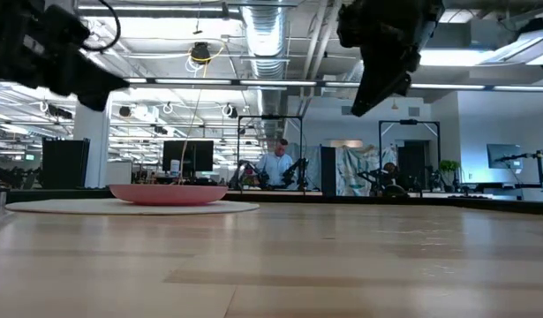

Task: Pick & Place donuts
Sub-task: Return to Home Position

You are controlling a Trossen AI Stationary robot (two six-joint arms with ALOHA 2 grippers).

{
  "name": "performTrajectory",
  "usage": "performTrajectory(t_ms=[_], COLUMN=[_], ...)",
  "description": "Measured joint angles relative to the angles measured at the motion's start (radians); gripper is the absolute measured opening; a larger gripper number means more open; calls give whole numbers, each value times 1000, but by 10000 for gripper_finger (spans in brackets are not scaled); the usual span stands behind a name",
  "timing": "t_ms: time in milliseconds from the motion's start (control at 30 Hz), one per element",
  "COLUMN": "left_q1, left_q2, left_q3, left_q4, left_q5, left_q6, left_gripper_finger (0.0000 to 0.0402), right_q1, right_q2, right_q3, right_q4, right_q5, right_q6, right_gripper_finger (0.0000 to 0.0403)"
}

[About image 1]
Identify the pale draped cloth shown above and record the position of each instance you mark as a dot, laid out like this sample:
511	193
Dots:
355	170

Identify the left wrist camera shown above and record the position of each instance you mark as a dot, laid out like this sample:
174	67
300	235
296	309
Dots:
65	24

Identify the person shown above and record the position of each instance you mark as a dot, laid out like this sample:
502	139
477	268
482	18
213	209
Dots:
275	170
389	168

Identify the LED light bar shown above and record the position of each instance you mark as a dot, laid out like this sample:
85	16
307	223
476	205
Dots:
275	82

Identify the potted green plant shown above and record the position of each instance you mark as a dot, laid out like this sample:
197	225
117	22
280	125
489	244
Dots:
449	166

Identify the black stand frame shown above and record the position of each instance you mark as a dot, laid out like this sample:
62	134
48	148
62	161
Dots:
269	117
408	122

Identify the wall-mounted monitor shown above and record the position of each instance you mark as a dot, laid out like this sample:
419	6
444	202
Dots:
500	154

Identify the black aluminium table frame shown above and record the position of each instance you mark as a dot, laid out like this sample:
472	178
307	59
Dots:
341	199

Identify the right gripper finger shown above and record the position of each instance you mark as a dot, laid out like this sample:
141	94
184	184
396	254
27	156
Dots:
379	84

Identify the black panel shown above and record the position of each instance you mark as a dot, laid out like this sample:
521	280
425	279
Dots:
64	163

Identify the black computer monitor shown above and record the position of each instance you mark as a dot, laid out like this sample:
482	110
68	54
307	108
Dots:
187	156

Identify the silver ventilation duct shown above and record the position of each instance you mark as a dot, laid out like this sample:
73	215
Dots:
264	35

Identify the white pink plate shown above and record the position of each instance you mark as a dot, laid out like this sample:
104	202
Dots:
55	206

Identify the black partition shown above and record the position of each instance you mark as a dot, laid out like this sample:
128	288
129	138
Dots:
328	172

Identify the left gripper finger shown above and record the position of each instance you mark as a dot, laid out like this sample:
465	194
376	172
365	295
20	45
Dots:
94	102
90	79

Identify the white bottle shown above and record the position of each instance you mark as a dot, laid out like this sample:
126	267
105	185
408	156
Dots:
175	168

